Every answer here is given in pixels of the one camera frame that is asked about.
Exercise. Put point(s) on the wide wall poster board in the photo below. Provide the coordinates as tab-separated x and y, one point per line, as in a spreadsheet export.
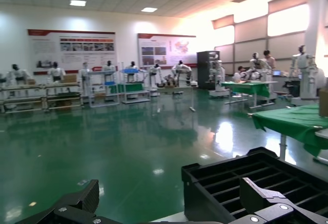
51	44

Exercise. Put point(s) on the white humanoid robot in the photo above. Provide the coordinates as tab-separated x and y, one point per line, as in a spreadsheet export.
307	80
132	67
84	76
257	63
109	67
18	74
180	67
217	70
56	72
155	71

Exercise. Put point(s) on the standing person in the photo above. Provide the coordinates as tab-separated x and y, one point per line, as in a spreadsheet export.
270	61

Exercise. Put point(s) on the white ceiling light panel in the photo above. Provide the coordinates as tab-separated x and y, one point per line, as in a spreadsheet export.
78	3
149	9

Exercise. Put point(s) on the white shelf cart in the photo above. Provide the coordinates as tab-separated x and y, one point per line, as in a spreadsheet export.
112	88
133	86

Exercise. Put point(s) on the table with green cloth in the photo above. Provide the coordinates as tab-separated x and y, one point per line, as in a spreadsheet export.
289	121
251	86

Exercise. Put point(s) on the brown cardboard box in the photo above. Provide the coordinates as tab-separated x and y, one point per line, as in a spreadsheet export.
69	78
324	103

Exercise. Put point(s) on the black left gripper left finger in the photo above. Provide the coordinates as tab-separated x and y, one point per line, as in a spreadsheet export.
84	201

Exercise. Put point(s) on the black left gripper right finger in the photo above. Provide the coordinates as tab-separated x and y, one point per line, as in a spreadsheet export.
264	203

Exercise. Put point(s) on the seated person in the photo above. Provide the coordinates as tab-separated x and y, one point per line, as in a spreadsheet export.
241	71

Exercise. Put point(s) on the black slotted plastic container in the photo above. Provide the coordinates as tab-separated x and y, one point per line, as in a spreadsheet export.
205	172

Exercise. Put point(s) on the long metal workbench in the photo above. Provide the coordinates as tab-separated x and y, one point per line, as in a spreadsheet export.
25	86

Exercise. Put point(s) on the wall poster with map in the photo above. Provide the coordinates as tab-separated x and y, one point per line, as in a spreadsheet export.
179	49

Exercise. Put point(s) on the black equipment cabinet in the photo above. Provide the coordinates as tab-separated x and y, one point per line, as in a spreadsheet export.
203	70

